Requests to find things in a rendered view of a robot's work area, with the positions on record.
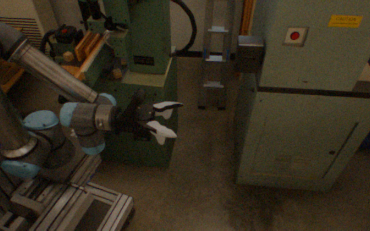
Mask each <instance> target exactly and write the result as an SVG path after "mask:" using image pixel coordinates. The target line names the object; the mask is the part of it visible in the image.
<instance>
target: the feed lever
mask: <svg viewBox="0 0 370 231"><path fill-rule="evenodd" d="M86 1H87V2H88V3H89V4H90V5H91V7H92V8H93V9H95V10H96V11H97V12H98V13H99V14H100V15H101V16H102V17H103V18H104V19H105V20H106V21H105V28H106V29H107V30H109V31H115V30H116V28H117V29H119V30H121V31H123V32H125V29H123V28H122V27H121V26H119V25H118V24H119V23H113V21H112V17H111V16H110V17H108V18H107V17H106V15H104V14H103V13H102V12H101V11H100V10H99V9H98V8H97V7H96V5H95V4H93V3H91V2H90V0H86Z"/></svg>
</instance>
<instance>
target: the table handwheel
mask: <svg viewBox="0 0 370 231"><path fill-rule="evenodd" d="M55 32H56V30H55V29H52V30H49V31H47V33H46V34H45V35H44V36H43V39H42V42H41V46H40V50H41V52H43V53H44V54H45V47H46V42H48V44H49V45H50V47H51V49H50V56H51V57H52V58H53V60H54V61H55V59H54V58H55V57H56V55H55V52H54V49H53V46H52V44H51V41H50V40H49V37H50V36H51V35H54V33H55Z"/></svg>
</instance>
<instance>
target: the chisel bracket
mask: <svg viewBox="0 0 370 231"><path fill-rule="evenodd" d="M105 21H106V20H105V19H104V18H103V17H102V18H101V19H99V20H93V19H92V15H91V16H90V17H89V19H88V20H87V25H88V28H89V32H97V33H104V32H105V31H104V27H105Z"/></svg>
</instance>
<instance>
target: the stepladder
mask: <svg viewBox="0 0 370 231"><path fill-rule="evenodd" d="M215 1H227V6H226V21H225V22H224V27H213V26H212V22H213V16H214V7H215ZM235 3H236V0H206V5H205V23H204V41H203V51H202V60H201V78H200V88H199V100H198V109H206V96H207V89H214V90H220V93H219V101H218V110H225V102H226V89H227V82H228V75H229V63H230V56H231V43H232V31H233V24H234V11H235ZM212 34H222V35H224V38H223V53H222V56H210V45H211V37H212ZM209 64H221V78H220V82H218V81H208V74H209Z"/></svg>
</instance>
